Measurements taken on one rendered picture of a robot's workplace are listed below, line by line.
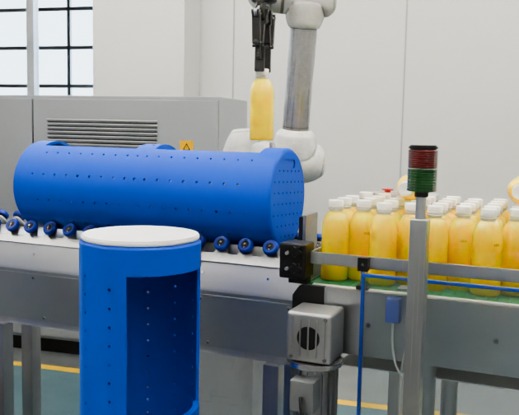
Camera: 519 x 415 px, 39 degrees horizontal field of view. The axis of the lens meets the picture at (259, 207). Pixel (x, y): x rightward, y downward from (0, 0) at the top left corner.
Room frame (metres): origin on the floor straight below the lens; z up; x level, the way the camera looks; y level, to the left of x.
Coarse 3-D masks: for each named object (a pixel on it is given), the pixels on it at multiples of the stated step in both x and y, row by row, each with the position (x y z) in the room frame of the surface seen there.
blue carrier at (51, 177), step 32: (32, 160) 2.32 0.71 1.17; (64, 160) 2.27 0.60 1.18; (96, 160) 2.23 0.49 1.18; (128, 160) 2.19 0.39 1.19; (160, 160) 2.15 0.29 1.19; (192, 160) 2.11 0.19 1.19; (224, 160) 2.08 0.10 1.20; (256, 160) 2.04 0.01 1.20; (288, 160) 2.11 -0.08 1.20; (32, 192) 2.28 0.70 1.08; (64, 192) 2.24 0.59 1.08; (96, 192) 2.19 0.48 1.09; (128, 192) 2.15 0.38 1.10; (160, 192) 2.10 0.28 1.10; (192, 192) 2.06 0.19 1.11; (224, 192) 2.03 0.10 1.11; (256, 192) 1.99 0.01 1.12; (288, 192) 2.10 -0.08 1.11; (64, 224) 2.31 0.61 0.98; (96, 224) 2.25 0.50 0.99; (128, 224) 2.19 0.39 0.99; (160, 224) 2.14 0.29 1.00; (192, 224) 2.09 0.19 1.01; (224, 224) 2.04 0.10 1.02; (256, 224) 2.00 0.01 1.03; (288, 224) 2.11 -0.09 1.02
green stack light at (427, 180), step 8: (408, 168) 1.60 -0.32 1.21; (408, 176) 1.59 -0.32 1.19; (416, 176) 1.57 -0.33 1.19; (424, 176) 1.57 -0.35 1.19; (432, 176) 1.57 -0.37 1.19; (408, 184) 1.59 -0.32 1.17; (416, 184) 1.57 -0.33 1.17; (424, 184) 1.57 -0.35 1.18; (432, 184) 1.57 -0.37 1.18; (424, 192) 1.57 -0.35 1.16; (432, 192) 1.57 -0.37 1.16
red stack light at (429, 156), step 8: (408, 152) 1.60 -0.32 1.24; (416, 152) 1.57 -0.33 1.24; (424, 152) 1.57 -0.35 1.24; (432, 152) 1.57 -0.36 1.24; (408, 160) 1.60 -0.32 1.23; (416, 160) 1.57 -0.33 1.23; (424, 160) 1.57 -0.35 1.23; (432, 160) 1.57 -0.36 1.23; (416, 168) 1.57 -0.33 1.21; (424, 168) 1.57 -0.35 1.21; (432, 168) 1.57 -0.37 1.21
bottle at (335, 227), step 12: (336, 216) 1.88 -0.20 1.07; (324, 228) 1.89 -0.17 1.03; (336, 228) 1.88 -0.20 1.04; (348, 228) 1.90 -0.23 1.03; (324, 240) 1.89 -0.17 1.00; (336, 240) 1.88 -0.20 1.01; (348, 240) 1.90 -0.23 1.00; (324, 252) 1.89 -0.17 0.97; (336, 252) 1.88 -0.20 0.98; (324, 264) 1.89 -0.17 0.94; (324, 276) 1.89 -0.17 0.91; (336, 276) 1.88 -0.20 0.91
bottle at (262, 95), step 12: (252, 84) 2.19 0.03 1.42; (264, 84) 2.17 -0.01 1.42; (252, 96) 2.18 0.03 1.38; (264, 96) 2.17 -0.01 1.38; (252, 108) 2.18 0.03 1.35; (264, 108) 2.17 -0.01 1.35; (252, 120) 2.18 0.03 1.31; (264, 120) 2.17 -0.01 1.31; (252, 132) 2.18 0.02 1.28; (264, 132) 2.17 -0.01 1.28
